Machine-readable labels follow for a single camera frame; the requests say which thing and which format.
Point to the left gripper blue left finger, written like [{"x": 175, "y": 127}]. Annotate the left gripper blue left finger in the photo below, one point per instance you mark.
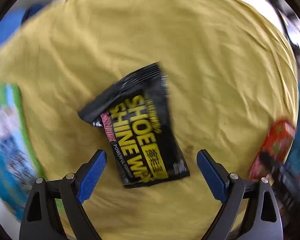
[{"x": 88, "y": 175}]

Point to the black shoe shine wipes pack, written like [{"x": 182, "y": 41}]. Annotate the black shoe shine wipes pack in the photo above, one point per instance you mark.
[{"x": 135, "y": 116}]

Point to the yellow table cloth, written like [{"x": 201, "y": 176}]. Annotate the yellow table cloth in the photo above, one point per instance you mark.
[{"x": 230, "y": 75}]

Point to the red floral snack bag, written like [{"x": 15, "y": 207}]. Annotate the red floral snack bag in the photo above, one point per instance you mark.
[{"x": 277, "y": 144}]

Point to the blue foam mat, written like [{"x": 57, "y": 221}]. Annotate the blue foam mat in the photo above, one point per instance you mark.
[{"x": 14, "y": 19}]

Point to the light blue tissue pack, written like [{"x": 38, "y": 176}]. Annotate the light blue tissue pack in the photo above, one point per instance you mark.
[{"x": 19, "y": 167}]

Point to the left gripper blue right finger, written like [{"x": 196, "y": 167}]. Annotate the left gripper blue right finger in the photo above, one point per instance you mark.
[{"x": 214, "y": 174}]

